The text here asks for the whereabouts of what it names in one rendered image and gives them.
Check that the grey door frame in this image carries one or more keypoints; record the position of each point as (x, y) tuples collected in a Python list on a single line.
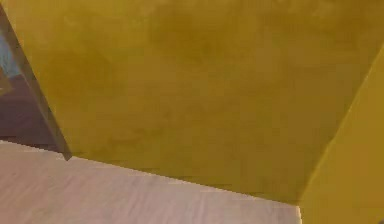
[(40, 100)]

